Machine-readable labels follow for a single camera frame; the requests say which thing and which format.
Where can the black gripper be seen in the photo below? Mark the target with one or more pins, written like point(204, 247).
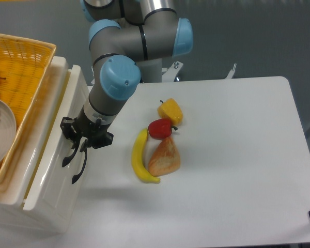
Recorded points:
point(95, 132)

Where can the black top drawer handle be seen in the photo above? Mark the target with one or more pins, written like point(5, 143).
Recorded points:
point(68, 159)

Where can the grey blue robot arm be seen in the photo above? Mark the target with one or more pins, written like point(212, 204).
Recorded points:
point(123, 33)

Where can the white drawer cabinet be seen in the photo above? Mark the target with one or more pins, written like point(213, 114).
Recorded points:
point(14, 189)

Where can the yellow banana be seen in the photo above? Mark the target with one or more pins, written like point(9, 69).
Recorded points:
point(137, 159)

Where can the red bell pepper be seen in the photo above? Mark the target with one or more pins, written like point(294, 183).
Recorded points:
point(161, 128)

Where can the triangular bread pastry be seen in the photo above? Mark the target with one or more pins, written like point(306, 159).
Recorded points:
point(165, 159)

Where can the white plate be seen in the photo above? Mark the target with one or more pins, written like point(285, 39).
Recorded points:
point(8, 128)

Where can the yellow bell pepper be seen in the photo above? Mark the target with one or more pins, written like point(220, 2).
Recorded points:
point(171, 110)

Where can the yellow woven basket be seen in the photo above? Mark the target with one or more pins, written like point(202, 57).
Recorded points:
point(24, 63)

